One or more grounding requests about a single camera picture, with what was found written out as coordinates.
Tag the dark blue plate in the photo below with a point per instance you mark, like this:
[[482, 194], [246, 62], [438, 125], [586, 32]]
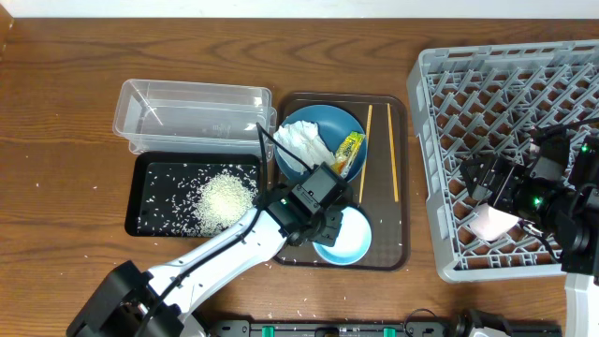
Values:
[[334, 125]]

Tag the yellow green snack wrapper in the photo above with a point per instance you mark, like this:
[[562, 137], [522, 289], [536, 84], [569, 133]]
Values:
[[347, 152]]

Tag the brown serving tray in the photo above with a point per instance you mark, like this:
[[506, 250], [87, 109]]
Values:
[[373, 187]]

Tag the light blue bowl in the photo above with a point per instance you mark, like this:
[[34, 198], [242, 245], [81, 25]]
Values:
[[353, 241]]

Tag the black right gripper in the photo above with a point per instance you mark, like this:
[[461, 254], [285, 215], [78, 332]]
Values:
[[501, 189]]

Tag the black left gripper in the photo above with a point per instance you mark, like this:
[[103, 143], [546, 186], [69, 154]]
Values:
[[332, 225]]

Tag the clear plastic bin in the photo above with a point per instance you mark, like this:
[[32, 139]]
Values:
[[192, 117]]

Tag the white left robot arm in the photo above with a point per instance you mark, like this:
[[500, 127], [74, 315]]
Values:
[[161, 301]]

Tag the grey dishwasher rack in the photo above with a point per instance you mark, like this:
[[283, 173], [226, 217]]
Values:
[[471, 101]]

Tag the black plastic tray bin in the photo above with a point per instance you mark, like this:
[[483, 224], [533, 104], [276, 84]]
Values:
[[145, 160]]

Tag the white tissue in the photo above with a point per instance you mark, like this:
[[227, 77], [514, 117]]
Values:
[[303, 141]]

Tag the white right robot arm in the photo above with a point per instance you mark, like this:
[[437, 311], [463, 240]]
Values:
[[567, 212]]

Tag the pink cup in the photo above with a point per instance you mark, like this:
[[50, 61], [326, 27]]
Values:
[[490, 224]]

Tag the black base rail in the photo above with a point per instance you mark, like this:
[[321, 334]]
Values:
[[470, 322]]

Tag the pile of rice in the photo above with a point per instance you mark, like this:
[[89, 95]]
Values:
[[194, 200]]

